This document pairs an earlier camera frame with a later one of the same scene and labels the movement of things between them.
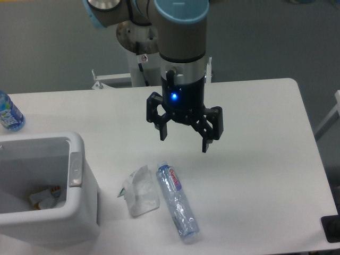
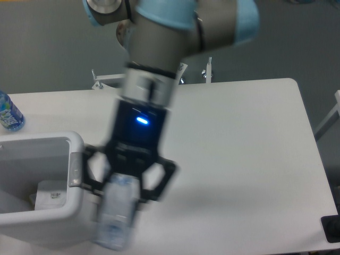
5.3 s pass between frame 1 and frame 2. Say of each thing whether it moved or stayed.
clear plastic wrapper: moved
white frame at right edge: stayed
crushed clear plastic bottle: moved
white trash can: stayed
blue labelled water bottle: stayed
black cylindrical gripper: moved
